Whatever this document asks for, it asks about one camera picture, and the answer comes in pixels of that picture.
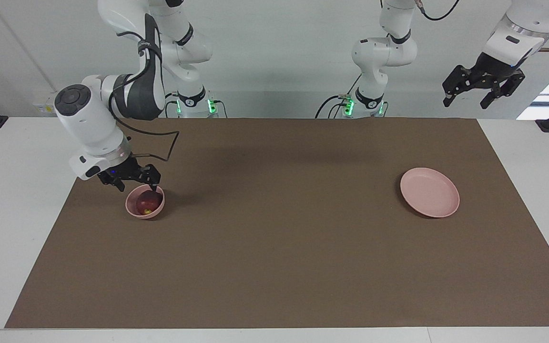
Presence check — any brown table mat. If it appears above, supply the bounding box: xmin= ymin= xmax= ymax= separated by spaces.
xmin=5 ymin=118 xmax=549 ymax=329

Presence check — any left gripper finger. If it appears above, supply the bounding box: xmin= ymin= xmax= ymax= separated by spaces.
xmin=480 ymin=71 xmax=526 ymax=110
xmin=442 ymin=64 xmax=476 ymax=108

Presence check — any pink plate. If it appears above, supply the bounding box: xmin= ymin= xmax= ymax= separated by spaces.
xmin=400 ymin=167 xmax=460 ymax=218

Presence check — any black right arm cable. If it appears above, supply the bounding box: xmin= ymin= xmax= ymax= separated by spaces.
xmin=110 ymin=29 xmax=181 ymax=161

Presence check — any white wall socket box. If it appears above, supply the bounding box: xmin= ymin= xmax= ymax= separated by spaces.
xmin=33 ymin=94 xmax=57 ymax=115

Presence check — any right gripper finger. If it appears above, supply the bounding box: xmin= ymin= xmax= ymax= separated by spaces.
xmin=134 ymin=164 xmax=163 ymax=194
xmin=97 ymin=172 xmax=127 ymax=192

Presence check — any pink bowl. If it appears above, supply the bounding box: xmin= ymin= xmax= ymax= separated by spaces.
xmin=125 ymin=185 xmax=165 ymax=219

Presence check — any dark red apple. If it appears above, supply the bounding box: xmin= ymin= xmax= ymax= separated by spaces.
xmin=136 ymin=191 xmax=162 ymax=215

